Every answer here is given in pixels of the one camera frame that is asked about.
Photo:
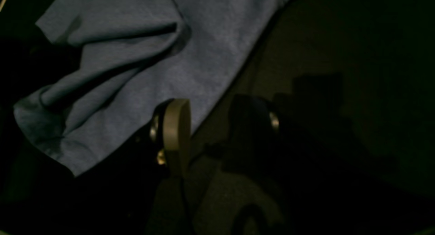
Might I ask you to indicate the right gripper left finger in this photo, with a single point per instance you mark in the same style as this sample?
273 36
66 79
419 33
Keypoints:
162 151

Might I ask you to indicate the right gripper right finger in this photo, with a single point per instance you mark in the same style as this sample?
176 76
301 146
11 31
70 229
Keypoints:
318 193

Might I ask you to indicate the light blue t-shirt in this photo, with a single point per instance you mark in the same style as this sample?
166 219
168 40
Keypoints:
135 55

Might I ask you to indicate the black table cloth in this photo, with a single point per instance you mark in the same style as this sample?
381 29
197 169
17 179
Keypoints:
357 75

